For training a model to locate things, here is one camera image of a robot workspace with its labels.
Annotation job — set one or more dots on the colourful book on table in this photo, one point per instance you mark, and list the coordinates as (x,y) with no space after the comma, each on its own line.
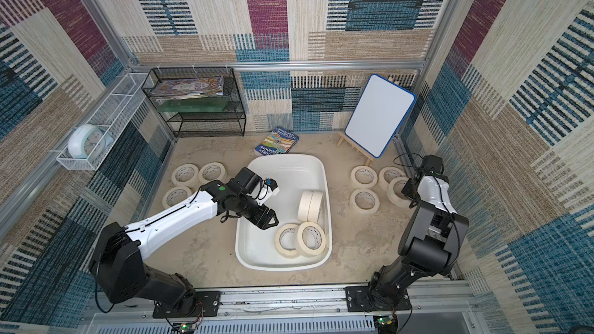
(279,141)

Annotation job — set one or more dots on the blue-framed whiteboard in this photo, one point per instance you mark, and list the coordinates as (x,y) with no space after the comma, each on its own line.
(380,112)

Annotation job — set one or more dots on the white wire wall basket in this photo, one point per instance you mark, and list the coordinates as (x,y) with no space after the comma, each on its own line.
(112,115)

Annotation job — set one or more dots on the white plastic storage box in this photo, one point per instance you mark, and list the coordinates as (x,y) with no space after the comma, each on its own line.
(294,174)

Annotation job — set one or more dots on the flat tape roll front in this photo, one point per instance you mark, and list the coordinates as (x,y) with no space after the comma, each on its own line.
(285,241)

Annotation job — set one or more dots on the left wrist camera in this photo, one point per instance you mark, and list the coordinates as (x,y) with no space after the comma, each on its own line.
(255,187)

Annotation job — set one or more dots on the wooden easel stand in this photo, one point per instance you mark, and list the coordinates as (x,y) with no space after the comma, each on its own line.
(344,138)

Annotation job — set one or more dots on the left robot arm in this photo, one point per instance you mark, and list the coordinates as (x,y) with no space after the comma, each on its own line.
(118,261)

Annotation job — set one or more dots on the masking tape roll three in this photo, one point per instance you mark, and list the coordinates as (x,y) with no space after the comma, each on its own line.
(186,175)

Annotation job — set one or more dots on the black wire shelf rack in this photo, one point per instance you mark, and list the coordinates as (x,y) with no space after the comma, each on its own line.
(230,122)

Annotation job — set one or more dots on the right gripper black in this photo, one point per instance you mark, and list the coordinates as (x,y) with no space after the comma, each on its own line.
(410,190)

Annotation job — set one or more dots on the colourful book on shelf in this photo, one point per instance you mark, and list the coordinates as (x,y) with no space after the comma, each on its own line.
(182,89)

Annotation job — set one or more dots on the white round alarm clock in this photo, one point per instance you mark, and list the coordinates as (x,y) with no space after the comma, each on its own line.
(88,142)

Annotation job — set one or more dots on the masking tape roll beneath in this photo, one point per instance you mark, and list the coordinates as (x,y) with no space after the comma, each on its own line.
(364,201)

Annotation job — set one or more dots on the masking tape roll one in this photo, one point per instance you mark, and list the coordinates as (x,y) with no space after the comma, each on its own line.
(212,171)

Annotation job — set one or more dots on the upright tape roll pair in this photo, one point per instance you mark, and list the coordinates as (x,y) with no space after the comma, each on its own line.
(310,206)

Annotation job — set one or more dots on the tilted tape roll front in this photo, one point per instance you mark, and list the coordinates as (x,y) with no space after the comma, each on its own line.
(310,239)

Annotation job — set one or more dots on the masking tape roll two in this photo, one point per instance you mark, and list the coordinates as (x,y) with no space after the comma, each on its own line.
(387,174)

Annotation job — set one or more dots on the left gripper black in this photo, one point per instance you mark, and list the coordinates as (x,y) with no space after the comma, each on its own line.
(265,223)

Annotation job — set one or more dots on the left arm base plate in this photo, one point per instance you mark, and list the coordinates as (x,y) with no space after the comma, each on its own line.
(199,304)

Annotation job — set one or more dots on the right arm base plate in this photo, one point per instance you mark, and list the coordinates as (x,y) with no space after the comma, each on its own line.
(359,299)

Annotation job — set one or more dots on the green book on shelf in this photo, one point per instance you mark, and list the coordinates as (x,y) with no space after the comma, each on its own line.
(196,105)

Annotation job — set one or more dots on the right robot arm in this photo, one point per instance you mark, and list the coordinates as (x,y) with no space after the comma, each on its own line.
(431,242)

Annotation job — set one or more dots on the masking tape roll five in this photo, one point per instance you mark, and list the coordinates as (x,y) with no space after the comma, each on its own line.
(175,196)

